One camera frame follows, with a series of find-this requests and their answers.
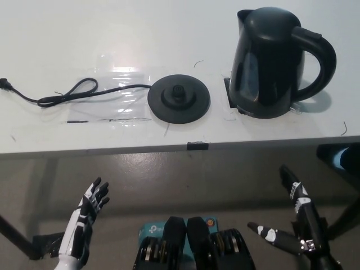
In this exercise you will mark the black robot torso blocks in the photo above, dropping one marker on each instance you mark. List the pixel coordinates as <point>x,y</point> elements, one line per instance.
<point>197,242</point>

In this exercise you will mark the black tape patch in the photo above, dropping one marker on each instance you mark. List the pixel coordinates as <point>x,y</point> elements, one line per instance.
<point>226,87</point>

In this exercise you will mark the small black tape tab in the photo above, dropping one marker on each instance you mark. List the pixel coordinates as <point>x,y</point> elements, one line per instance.
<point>198,146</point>

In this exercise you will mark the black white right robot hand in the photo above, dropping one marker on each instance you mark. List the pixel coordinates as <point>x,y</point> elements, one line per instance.
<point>309,227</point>

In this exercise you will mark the teal tp-link box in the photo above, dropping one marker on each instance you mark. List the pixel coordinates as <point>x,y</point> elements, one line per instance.
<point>149,229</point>

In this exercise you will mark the round black kettle base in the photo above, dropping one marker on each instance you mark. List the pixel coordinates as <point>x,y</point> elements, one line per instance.
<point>180,109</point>

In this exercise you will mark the black slanted table leg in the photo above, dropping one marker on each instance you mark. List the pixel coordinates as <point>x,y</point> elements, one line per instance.
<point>17,236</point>
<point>346,216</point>

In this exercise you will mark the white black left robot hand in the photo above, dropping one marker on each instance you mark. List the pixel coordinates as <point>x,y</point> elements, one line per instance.
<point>84,213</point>

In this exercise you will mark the clear plastic tape sheet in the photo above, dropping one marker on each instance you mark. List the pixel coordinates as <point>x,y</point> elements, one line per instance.
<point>123,104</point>

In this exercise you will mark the black object under table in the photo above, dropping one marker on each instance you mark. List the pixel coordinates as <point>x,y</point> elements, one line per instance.
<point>326,154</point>

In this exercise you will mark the black electric kettle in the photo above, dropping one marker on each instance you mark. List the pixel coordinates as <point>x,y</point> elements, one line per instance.
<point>267,64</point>

